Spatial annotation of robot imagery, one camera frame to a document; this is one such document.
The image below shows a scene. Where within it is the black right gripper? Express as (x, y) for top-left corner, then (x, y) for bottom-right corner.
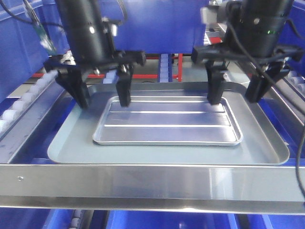
(192, 44), (304, 105)

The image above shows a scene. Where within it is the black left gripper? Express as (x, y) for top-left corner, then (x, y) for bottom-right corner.
(44, 50), (146, 109)

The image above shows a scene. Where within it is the silver ribbed metal tray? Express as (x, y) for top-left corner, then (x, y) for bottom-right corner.
(92, 95), (243, 146)

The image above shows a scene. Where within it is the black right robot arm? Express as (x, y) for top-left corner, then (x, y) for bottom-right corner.
(191, 0), (305, 105)

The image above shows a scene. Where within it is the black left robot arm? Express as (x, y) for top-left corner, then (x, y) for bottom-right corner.
(45, 0), (146, 108)

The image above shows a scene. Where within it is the large grey tray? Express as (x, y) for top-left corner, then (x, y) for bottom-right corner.
(48, 82), (290, 165)

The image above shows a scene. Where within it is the far right white roller track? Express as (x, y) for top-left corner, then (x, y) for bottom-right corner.
(288, 75), (305, 94)

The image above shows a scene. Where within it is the steel lane divider right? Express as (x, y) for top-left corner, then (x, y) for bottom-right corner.
(265, 78), (305, 138)

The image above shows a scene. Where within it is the steel lane divider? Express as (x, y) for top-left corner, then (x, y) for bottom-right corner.
(0, 83), (71, 164)
(265, 78), (305, 138)

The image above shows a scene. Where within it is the blue bin upper right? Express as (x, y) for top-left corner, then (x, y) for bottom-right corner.
(286, 0), (305, 76)

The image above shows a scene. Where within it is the large blue bin behind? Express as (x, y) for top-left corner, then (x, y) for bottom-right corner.
(114, 0), (209, 54)

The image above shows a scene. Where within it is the large blue bin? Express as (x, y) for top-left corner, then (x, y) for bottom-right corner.
(114, 0), (209, 54)
(0, 0), (69, 102)

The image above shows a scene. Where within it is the far left white roller track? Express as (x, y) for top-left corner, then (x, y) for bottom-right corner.
(0, 70), (58, 135)

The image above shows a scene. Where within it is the large blue bin upper left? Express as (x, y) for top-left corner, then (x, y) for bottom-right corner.
(0, 0), (69, 102)

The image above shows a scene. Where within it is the steel lane divider left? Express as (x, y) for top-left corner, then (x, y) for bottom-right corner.
(0, 83), (71, 164)

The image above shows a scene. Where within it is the blue bin bottom right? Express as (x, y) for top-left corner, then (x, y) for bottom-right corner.
(247, 215), (305, 229)

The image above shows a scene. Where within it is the blue bin bottom centre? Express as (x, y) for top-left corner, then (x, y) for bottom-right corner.
(106, 210), (239, 229)

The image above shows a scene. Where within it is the blue bin bottom left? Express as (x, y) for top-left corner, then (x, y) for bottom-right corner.
(0, 208), (74, 229)

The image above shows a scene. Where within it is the black cable right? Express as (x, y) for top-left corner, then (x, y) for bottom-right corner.
(226, 7), (305, 208)

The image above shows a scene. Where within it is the black cable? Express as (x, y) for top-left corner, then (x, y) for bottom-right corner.
(226, 7), (305, 208)
(0, 0), (70, 55)

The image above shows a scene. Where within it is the red floor frame bar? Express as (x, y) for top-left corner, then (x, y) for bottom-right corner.
(32, 53), (183, 82)

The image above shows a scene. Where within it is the black cable left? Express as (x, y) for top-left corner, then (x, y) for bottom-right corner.
(0, 0), (70, 55)

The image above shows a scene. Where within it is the steel front shelf rail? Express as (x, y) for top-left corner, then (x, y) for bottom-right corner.
(0, 164), (305, 215)

